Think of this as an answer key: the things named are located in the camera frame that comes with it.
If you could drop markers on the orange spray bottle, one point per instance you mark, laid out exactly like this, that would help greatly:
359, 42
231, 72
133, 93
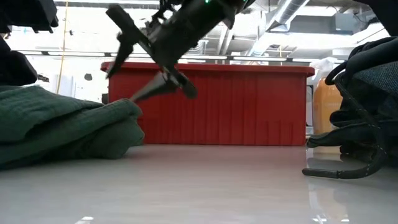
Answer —
325, 105

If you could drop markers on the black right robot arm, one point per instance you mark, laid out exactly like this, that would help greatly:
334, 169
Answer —
385, 12

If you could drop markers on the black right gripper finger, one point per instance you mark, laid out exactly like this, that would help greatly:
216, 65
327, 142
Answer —
122, 46
158, 85

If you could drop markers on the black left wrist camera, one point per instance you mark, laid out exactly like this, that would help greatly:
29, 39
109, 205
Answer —
28, 14

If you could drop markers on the silver ventilation duct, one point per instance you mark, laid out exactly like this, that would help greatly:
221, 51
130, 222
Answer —
289, 12

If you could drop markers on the dark green garment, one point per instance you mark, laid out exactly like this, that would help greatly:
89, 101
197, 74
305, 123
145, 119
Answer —
62, 124

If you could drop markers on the red plastic bin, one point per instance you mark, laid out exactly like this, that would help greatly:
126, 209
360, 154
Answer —
233, 105

